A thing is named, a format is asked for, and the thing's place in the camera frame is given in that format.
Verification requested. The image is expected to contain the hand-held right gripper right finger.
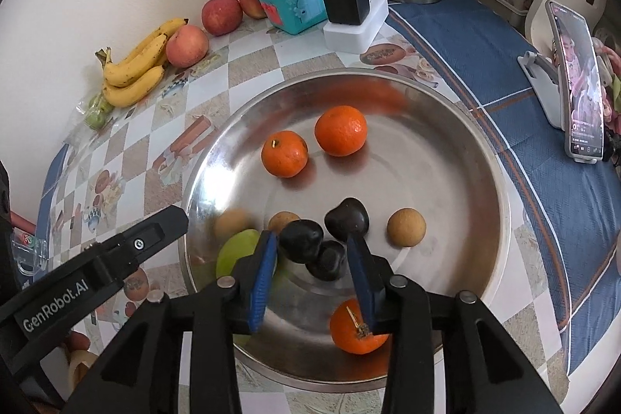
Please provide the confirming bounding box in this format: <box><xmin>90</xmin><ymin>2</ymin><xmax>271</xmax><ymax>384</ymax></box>
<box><xmin>345</xmin><ymin>232</ymin><xmax>566</xmax><ymax>414</ymax></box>

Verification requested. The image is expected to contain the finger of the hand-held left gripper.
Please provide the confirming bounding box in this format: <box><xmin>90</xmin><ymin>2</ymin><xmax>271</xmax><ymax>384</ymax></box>
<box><xmin>91</xmin><ymin>205</ymin><xmax>190</xmax><ymax>278</ymax></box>

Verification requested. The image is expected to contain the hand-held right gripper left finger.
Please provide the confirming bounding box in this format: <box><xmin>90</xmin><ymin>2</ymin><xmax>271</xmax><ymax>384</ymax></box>
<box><xmin>61</xmin><ymin>230</ymin><xmax>278</xmax><ymax>414</ymax></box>

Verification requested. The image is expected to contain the green guava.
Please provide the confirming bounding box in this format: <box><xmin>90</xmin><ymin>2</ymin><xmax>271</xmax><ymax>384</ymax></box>
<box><xmin>216</xmin><ymin>227</ymin><xmax>278</xmax><ymax>281</ymax></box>

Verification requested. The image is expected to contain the small orange tangerine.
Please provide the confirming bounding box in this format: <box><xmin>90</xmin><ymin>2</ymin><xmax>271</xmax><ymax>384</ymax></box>
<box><xmin>261</xmin><ymin>131</ymin><xmax>309</xmax><ymax>178</ymax></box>
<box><xmin>330</xmin><ymin>298</ymin><xmax>393</xmax><ymax>355</ymax></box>

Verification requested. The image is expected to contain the dark plum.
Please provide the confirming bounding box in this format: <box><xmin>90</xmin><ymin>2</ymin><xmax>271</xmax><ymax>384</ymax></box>
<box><xmin>279</xmin><ymin>219</ymin><xmax>325</xmax><ymax>263</ymax></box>

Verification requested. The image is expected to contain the round brown fruit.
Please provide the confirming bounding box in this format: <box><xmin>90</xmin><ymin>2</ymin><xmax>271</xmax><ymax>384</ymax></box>
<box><xmin>268</xmin><ymin>211</ymin><xmax>302</xmax><ymax>234</ymax></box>
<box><xmin>213</xmin><ymin>209</ymin><xmax>253</xmax><ymax>243</ymax></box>
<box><xmin>387</xmin><ymin>208</ymin><xmax>428</xmax><ymax>248</ymax></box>

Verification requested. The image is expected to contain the stainless steel basin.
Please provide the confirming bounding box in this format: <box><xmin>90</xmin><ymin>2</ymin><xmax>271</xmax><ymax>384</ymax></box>
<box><xmin>177</xmin><ymin>67</ymin><xmax>512</xmax><ymax>393</ymax></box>

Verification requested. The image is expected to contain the large orange tangerine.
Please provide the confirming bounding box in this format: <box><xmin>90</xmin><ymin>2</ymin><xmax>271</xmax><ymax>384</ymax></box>
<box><xmin>314</xmin><ymin>105</ymin><xmax>368</xmax><ymax>158</ymax></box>

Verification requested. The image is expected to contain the glass mug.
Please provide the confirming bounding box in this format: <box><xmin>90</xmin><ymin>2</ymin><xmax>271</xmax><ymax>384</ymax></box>
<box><xmin>10</xmin><ymin>230</ymin><xmax>49</xmax><ymax>274</ymax></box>

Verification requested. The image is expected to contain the small green fruit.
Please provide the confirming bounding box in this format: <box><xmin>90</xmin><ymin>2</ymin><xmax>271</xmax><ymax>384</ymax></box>
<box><xmin>86</xmin><ymin>99</ymin><xmax>113</xmax><ymax>128</ymax></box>

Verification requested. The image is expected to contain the bunch of yellow bananas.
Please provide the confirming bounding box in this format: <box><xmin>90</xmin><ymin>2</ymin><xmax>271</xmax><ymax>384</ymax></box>
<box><xmin>94</xmin><ymin>17</ymin><xmax>190</xmax><ymax>108</ymax></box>

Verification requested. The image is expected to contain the blue tablecloth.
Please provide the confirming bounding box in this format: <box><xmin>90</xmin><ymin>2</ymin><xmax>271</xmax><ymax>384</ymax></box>
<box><xmin>36</xmin><ymin>0</ymin><xmax>621</xmax><ymax>376</ymax></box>

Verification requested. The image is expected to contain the smartphone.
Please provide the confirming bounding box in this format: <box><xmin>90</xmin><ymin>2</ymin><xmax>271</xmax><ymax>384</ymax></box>
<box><xmin>544</xmin><ymin>0</ymin><xmax>607</xmax><ymax>160</ymax></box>

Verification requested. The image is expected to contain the colourful cloth bundle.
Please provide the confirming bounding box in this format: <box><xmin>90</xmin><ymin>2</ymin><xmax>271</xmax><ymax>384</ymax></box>
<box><xmin>599</xmin><ymin>31</ymin><xmax>621</xmax><ymax>163</ymax></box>

